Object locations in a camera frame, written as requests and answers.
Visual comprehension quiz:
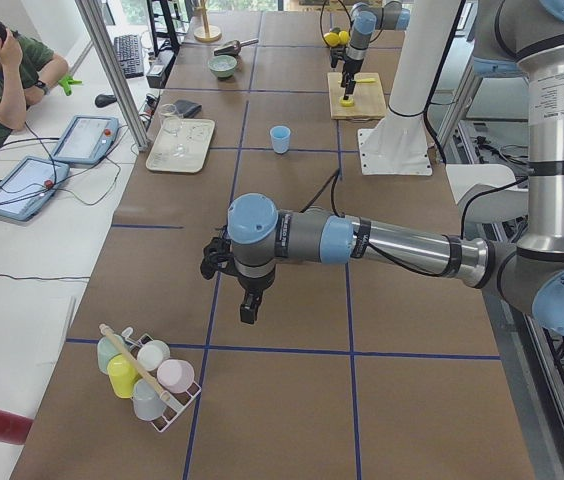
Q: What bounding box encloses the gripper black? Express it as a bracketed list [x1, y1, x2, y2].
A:
[236, 261, 276, 324]
[341, 55, 363, 100]

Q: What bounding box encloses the lemon slice yellow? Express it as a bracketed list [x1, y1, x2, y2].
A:
[339, 97, 355, 108]

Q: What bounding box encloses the whole yellow lemon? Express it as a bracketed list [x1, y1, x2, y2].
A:
[323, 31, 340, 48]

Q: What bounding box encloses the light blue cup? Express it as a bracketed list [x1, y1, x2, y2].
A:
[269, 125, 291, 154]

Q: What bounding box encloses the pink pastel cup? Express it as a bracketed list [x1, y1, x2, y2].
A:
[156, 359, 195, 393]

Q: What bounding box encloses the white pastel cup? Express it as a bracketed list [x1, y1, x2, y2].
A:
[137, 340, 170, 372]

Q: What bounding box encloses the grey blue pastel cup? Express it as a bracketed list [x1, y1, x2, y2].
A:
[132, 379, 166, 422]

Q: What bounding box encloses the yellow pastel cup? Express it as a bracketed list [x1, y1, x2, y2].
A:
[106, 354, 141, 399]

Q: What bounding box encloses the green pastel cup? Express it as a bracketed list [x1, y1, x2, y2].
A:
[96, 336, 119, 374]

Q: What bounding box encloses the wooden cutting board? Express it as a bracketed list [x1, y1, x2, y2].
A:
[327, 72, 387, 120]

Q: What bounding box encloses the metal ice scoop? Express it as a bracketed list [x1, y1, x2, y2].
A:
[213, 38, 259, 57]

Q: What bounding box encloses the green bowl with ice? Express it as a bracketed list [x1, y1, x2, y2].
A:
[207, 55, 238, 79]

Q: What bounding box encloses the wooden mug tree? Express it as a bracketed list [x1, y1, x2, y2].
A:
[194, 0, 222, 43]

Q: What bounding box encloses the grey folded cloth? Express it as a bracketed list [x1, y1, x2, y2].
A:
[172, 99, 202, 119]

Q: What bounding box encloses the cream bear tray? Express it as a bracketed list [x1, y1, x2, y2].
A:
[145, 119, 215, 174]

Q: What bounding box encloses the clear wine glass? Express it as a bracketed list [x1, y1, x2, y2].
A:
[158, 104, 187, 159]

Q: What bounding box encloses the black keyboard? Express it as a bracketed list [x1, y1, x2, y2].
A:
[113, 34, 144, 78]

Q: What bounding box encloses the teach pendant far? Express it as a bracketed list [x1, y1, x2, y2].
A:
[51, 115, 120, 165]

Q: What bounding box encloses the teach pendant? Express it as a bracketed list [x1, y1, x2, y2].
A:
[0, 156, 70, 222]
[51, 115, 120, 165]

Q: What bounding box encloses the black computer mouse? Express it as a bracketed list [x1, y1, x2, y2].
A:
[94, 94, 117, 108]

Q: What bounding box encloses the teach pendant near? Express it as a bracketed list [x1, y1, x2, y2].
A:
[0, 156, 70, 222]

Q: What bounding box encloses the green plastic clamp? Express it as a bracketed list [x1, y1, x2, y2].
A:
[58, 75, 82, 96]

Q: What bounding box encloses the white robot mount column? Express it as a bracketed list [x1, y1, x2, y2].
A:
[358, 0, 464, 176]

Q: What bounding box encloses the white wire cup rack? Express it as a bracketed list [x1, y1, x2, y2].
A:
[122, 327, 201, 433]

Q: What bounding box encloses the wooden rack handle rod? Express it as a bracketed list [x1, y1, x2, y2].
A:
[99, 324, 171, 403]

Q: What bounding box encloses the aluminium frame post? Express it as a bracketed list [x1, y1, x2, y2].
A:
[75, 0, 150, 152]

